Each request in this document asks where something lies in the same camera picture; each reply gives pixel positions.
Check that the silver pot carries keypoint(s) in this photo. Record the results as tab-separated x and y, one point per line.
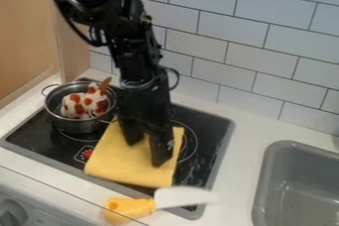
73	117

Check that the toy sink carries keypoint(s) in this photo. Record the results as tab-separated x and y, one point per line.
296	187

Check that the white and red plush toy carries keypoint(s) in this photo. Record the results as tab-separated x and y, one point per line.
86	102

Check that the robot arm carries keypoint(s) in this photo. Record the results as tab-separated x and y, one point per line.
99	2

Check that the toy stove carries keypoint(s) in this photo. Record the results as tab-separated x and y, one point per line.
66	144

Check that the yellow cloth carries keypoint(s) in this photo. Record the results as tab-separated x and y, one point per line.
128	160

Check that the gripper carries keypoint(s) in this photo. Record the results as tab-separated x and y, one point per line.
145	104

